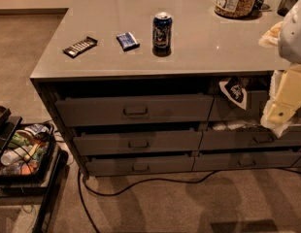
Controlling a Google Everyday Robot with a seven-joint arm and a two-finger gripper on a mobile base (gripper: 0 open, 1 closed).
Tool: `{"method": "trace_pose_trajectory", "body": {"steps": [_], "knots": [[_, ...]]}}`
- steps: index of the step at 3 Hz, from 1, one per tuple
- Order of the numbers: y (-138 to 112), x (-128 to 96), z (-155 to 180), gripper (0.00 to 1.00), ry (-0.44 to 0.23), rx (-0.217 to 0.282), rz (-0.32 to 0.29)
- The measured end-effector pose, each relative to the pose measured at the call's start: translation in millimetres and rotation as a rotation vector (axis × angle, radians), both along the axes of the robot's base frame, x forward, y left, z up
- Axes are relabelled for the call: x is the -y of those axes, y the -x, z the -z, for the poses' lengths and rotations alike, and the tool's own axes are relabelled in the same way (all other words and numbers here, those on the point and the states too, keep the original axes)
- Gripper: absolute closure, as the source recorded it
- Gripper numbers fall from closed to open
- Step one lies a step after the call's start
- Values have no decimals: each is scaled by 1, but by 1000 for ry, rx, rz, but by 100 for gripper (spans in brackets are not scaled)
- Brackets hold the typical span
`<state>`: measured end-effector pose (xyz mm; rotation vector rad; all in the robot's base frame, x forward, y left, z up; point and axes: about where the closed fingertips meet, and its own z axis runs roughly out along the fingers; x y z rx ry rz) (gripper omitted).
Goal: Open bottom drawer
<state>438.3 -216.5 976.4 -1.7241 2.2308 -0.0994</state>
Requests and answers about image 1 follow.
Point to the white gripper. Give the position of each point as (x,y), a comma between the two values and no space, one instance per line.
(293,38)

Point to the grey drawer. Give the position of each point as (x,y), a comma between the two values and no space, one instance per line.
(245,160)
(139,166)
(224,109)
(136,142)
(248,139)
(134,109)

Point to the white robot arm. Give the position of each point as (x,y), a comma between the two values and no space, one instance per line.
(289,36)

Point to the white plastic bag in drawer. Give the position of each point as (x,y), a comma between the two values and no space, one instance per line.
(234,124)

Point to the black white chip bag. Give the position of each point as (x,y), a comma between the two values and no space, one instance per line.
(235,89)

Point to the large jar of nuts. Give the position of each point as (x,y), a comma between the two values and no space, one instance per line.
(234,8)

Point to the blue drink can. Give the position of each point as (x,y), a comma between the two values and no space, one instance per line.
(161,31)

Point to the grey counter cabinet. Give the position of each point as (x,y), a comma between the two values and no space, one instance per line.
(161,86)

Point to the blue snack packet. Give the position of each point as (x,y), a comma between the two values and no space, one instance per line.
(127,41)

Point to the dark striped snack bar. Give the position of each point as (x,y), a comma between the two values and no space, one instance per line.
(80,47)

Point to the black bin of items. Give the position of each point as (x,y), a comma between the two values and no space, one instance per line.
(25,152)

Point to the black cart frame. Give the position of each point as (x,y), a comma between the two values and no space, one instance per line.
(46,190)

